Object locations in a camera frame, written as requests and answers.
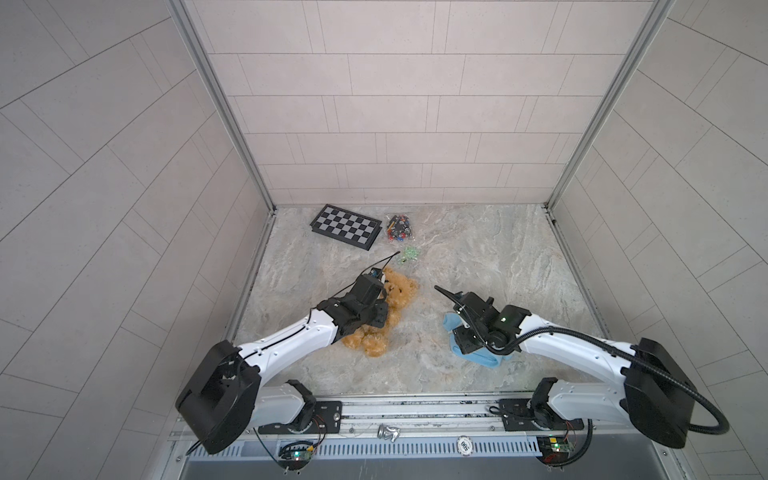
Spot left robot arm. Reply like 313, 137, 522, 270
175, 268, 388, 454

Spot brown teddy bear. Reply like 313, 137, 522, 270
341, 266, 420, 359

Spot black corrugated cable conduit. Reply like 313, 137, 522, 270
434, 284, 731, 436

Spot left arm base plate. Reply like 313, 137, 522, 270
258, 401, 343, 435

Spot light blue bear hoodie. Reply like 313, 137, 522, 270
442, 313, 511, 368

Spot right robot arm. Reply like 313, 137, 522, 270
446, 292, 694, 449

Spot silver metal clip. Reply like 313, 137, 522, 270
377, 424, 401, 443

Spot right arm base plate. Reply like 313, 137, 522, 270
488, 399, 585, 432

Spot right circuit board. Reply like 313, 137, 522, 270
536, 436, 572, 465

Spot bag of colourful pieces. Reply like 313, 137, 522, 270
386, 214, 413, 241

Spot left circuit board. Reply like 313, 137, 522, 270
279, 440, 316, 463

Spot black white chessboard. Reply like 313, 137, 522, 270
310, 204, 382, 251

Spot circuit board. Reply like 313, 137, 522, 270
279, 440, 316, 463
536, 436, 572, 465

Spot small green pieces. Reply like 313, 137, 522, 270
399, 246, 420, 263

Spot left camera black cable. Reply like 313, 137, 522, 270
323, 250, 402, 301

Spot aluminium mounting rail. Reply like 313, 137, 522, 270
164, 392, 670, 442

